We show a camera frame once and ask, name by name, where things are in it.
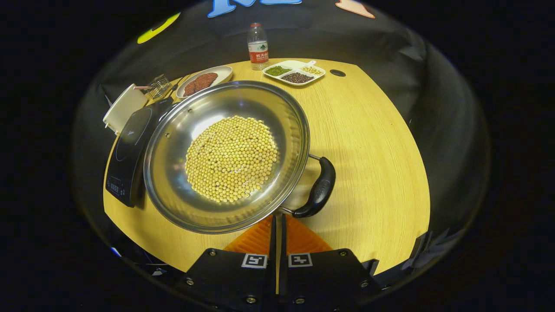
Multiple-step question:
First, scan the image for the heap of dark red beans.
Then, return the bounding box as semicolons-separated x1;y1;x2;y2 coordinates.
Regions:
281;72;313;84

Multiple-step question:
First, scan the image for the black induction cooktop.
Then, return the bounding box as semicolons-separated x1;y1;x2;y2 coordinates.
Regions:
105;97;174;208

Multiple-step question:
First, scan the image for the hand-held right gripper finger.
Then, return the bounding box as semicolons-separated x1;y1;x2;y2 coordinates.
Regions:
176;214;277;312
278;214;382;312

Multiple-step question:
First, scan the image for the black backdrop cloth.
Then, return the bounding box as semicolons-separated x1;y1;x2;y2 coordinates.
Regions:
74;0;490;243

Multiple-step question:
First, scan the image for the round white plate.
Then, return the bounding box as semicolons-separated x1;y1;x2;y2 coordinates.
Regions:
176;66;233;99

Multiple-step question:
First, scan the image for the black power cable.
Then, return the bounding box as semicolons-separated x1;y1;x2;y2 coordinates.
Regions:
170;75;192;92

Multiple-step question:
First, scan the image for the white divided dish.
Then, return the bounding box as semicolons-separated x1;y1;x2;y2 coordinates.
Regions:
262;60;326;87

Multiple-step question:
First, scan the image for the clear plastic water bottle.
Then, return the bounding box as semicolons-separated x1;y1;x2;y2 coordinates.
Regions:
247;23;269;71

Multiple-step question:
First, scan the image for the stainless steel pot black handle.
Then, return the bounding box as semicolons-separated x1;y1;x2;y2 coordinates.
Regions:
143;80;336;234

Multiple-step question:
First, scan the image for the white toaster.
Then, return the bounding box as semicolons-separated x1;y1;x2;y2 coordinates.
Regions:
103;84;148;134

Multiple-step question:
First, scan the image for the wire rack basket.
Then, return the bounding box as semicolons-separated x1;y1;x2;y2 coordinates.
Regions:
145;74;172;101

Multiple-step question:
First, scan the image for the pile of yellow soybeans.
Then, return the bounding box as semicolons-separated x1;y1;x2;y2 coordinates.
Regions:
185;116;279;203

